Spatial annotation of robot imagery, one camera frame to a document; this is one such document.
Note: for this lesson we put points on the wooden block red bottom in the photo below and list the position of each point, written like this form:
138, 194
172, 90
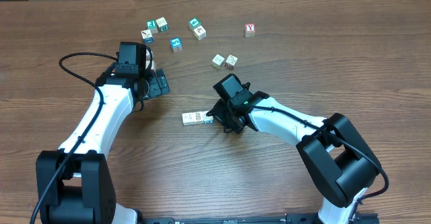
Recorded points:
188, 118

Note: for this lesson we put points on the green number four block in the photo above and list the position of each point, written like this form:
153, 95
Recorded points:
194, 23

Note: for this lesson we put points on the blue number five block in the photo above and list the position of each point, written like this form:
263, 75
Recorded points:
176, 44

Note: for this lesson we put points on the wooden block blue side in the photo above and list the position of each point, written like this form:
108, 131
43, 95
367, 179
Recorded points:
147, 36

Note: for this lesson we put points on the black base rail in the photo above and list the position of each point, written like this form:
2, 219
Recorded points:
235, 220

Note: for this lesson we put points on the plain wooden picture block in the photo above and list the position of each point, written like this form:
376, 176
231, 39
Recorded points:
200, 32

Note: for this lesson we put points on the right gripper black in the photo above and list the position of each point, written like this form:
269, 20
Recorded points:
219, 113

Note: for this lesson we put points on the wooden block blue bottom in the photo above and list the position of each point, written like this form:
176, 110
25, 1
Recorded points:
207, 119

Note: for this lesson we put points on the wooden block red side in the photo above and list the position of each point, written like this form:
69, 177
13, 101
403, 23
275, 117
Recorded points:
153, 67

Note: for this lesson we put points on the green letter block left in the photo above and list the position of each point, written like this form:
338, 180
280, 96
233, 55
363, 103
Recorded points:
152, 26

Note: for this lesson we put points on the wooden block red edge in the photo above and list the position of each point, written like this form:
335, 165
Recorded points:
231, 61

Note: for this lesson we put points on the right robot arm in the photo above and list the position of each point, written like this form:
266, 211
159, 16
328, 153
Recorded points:
339, 161

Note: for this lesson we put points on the pineapple picture wooden block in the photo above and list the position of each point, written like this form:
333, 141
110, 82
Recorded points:
199, 118

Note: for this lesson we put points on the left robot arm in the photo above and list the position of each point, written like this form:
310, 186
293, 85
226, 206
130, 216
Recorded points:
74, 182

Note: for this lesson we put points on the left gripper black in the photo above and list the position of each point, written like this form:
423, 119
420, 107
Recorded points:
157, 81

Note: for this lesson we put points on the wooden block yellow side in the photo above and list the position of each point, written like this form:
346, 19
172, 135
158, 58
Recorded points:
217, 61

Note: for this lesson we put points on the red letter Y block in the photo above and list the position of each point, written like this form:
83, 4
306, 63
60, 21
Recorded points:
249, 30

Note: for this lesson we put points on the wooden block green side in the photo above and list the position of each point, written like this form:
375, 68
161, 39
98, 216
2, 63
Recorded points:
162, 24

